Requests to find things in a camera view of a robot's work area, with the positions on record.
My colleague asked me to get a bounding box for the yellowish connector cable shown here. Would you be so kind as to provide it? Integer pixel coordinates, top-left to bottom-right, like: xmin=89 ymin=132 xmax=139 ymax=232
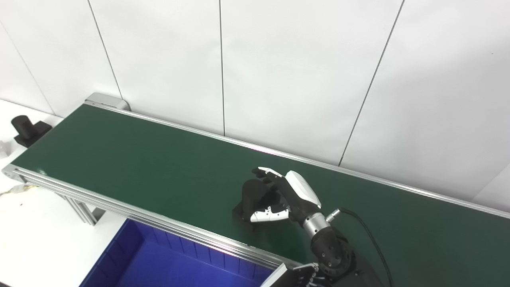
xmin=0 ymin=184 xmax=36 ymax=197

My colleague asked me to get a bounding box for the blue plastic bin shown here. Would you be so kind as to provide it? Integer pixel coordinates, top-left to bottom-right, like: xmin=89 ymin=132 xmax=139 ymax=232
xmin=80 ymin=218 xmax=275 ymax=287

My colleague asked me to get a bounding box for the green conveyor belt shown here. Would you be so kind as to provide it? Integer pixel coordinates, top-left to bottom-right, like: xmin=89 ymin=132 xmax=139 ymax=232
xmin=10 ymin=104 xmax=510 ymax=287
xmin=2 ymin=92 xmax=510 ymax=287

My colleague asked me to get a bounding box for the black part with cylinder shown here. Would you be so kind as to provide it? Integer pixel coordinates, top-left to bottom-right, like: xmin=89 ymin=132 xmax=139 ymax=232
xmin=11 ymin=116 xmax=53 ymax=148
xmin=232 ymin=179 xmax=287 ymax=232

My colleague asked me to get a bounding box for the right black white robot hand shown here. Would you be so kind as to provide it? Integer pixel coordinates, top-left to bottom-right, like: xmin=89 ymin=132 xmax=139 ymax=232
xmin=250 ymin=167 xmax=322 ymax=224

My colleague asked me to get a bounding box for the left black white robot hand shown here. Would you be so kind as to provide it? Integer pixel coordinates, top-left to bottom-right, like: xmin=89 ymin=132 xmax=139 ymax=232
xmin=261 ymin=262 xmax=331 ymax=287

